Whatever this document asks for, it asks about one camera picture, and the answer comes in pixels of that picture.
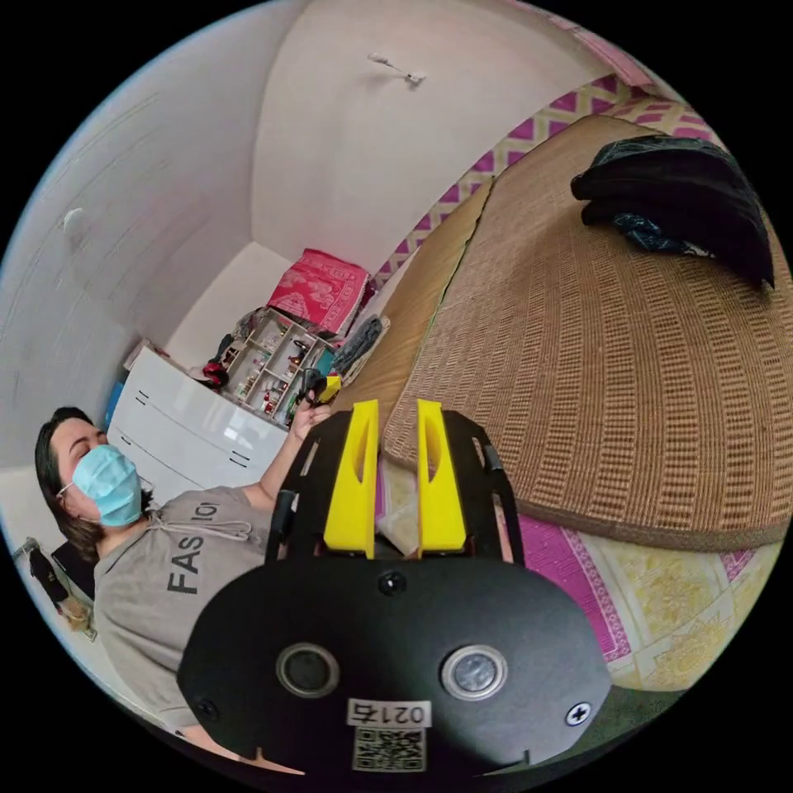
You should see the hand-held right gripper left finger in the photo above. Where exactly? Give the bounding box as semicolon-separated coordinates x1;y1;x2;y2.
322;399;381;559

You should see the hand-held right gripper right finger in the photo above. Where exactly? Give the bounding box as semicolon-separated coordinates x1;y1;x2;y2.
415;398;468;559

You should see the person's left forearm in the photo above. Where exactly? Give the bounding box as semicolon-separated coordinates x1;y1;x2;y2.
242;427;306;515

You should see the person's left hand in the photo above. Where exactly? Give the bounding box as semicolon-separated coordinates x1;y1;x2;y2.
289;402;333;444

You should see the white shelf with small items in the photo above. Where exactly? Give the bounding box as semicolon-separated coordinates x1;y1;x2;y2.
220;307;339;430

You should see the dark grey rolled blanket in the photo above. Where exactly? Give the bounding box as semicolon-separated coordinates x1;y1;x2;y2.
331;314;392;385

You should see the red patterned folded quilt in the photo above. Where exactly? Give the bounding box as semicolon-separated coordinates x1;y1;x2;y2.
266;248;372;337

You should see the white cupboard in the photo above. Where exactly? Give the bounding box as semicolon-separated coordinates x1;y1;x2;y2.
105;344;291;491

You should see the bed with woven mat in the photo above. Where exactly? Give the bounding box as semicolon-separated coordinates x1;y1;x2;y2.
337;73;786;696

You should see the person's body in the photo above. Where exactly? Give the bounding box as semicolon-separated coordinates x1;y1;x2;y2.
34;406;292;739

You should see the pile of clothes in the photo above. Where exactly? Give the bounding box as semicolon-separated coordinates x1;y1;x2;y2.
570;134;776;290

